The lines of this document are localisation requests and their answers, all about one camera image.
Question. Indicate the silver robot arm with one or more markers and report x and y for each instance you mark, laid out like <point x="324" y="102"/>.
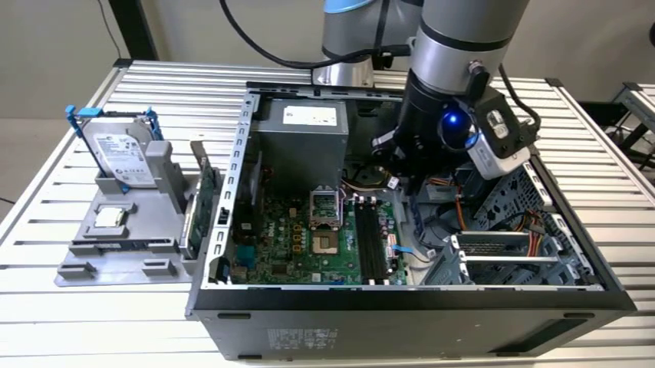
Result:
<point x="460" y="38"/>

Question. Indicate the grey metal drive cage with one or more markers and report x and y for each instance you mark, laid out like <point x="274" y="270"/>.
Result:
<point x="440" y="193"/>

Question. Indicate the round black fan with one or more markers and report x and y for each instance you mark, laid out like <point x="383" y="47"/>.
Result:
<point x="366" y="177"/>

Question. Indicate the grey power supply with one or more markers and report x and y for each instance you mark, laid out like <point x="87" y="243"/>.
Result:
<point x="302" y="153"/>

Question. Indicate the CPU socket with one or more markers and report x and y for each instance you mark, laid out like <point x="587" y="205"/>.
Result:
<point x="324" y="243"/>

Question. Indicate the metal disk bay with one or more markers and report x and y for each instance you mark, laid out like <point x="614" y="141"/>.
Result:
<point x="511" y="259"/>

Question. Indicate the slatted metal side table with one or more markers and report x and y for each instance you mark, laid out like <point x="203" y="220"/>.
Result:
<point x="636" y="97"/>

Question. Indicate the green motherboard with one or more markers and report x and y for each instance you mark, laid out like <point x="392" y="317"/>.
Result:
<point x="287" y="264"/>

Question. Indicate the green graphics card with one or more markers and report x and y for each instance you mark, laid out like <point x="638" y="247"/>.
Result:
<point x="204" y="203"/>

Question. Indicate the blue expansion slot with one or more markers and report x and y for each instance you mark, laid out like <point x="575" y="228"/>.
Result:
<point x="246" y="257"/>

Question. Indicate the black PC case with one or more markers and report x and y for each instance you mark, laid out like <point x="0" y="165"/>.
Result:
<point x="358" y="329"/>

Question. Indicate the grey parts rack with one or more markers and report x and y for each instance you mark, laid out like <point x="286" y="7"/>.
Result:
<point x="148" y="214"/>

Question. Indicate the hard disk in blue carrier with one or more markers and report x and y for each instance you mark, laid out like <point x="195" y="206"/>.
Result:
<point x="118" y="153"/>

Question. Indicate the silver CPU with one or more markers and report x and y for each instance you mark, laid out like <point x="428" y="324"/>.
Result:
<point x="108" y="219"/>

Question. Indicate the black bracketed wrist camera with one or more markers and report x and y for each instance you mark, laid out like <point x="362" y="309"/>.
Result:
<point x="499" y="122"/>

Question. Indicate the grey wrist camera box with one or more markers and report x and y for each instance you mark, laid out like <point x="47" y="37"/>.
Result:
<point x="499" y="165"/>

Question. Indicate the black upright post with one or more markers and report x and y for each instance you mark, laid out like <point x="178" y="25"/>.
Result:
<point x="138" y="34"/>

